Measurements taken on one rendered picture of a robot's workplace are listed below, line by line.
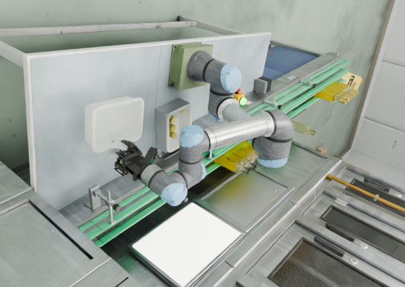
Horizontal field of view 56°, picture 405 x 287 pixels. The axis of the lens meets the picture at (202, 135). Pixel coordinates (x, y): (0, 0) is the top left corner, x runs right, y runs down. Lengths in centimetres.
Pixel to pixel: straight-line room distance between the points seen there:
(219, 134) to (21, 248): 74
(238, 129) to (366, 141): 725
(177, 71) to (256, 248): 90
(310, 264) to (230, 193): 54
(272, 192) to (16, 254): 129
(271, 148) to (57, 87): 82
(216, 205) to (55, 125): 90
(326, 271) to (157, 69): 117
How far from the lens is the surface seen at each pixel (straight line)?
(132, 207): 172
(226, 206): 198
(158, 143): 193
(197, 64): 178
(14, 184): 166
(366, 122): 831
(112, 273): 125
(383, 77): 792
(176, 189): 120
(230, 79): 170
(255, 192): 209
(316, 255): 191
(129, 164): 130
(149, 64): 174
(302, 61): 322
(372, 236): 212
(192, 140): 119
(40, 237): 142
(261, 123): 136
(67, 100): 153
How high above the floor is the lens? 196
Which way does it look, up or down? 33 degrees down
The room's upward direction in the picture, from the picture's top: 116 degrees clockwise
